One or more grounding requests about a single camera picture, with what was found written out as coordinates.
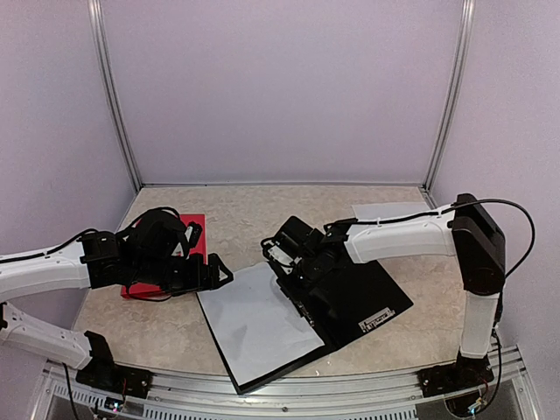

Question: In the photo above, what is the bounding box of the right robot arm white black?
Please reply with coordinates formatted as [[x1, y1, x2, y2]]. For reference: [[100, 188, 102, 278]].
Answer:
[[261, 193, 506, 389]]

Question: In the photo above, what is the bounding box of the aluminium frame post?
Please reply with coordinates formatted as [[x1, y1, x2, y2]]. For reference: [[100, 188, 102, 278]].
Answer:
[[87, 0, 144, 193], [423, 0, 476, 193]]

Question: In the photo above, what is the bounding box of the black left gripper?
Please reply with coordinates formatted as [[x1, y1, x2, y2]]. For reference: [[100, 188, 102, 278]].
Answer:
[[133, 252, 233, 297]]

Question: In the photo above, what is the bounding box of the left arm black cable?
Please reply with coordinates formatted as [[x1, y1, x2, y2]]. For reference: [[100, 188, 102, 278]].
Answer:
[[0, 231, 97, 263]]

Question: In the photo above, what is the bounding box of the aluminium frame post left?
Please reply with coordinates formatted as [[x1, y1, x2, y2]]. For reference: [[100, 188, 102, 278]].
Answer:
[[87, 0, 144, 193]]

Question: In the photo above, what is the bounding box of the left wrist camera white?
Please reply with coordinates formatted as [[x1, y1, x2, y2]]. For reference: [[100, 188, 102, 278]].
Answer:
[[181, 221, 203, 254]]

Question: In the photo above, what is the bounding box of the black clip file folder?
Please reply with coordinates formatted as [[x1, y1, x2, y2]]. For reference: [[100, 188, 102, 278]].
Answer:
[[195, 257, 415, 396]]

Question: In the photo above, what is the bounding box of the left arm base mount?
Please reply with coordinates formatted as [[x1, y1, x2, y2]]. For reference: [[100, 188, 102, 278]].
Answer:
[[76, 357, 153, 399]]

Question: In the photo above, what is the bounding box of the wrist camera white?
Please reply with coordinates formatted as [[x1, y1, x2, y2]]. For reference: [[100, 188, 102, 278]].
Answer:
[[261, 238, 301, 273], [181, 221, 203, 254]]

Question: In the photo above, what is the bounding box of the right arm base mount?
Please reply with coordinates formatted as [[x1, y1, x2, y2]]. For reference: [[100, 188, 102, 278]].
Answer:
[[416, 357, 494, 397]]

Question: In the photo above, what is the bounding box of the red clip file folder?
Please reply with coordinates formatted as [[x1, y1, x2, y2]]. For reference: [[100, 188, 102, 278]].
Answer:
[[121, 213, 207, 301]]

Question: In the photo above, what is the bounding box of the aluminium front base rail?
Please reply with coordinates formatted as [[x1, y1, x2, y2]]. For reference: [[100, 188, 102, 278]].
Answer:
[[30, 347, 539, 420]]

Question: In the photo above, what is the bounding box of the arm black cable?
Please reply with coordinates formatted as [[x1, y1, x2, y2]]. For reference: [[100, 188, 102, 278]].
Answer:
[[0, 231, 97, 263], [454, 199, 536, 281]]

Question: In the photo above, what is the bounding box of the aluminium frame post right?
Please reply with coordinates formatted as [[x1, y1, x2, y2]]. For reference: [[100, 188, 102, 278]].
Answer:
[[423, 0, 476, 193]]

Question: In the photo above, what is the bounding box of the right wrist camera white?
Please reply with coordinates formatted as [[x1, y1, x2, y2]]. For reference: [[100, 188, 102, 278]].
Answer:
[[261, 238, 301, 273]]

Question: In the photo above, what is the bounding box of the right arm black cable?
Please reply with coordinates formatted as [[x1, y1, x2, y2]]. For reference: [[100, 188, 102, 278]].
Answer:
[[454, 199, 536, 281]]

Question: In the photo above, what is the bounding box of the aluminium frame rail back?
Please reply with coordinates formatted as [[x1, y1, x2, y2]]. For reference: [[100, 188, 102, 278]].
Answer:
[[140, 181, 424, 190]]

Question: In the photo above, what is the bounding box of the blank white paper sheet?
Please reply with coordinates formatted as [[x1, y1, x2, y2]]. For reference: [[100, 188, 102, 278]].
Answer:
[[352, 202, 430, 221]]

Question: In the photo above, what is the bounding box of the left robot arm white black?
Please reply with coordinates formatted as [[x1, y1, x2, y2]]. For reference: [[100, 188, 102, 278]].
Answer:
[[1, 206, 234, 389]]

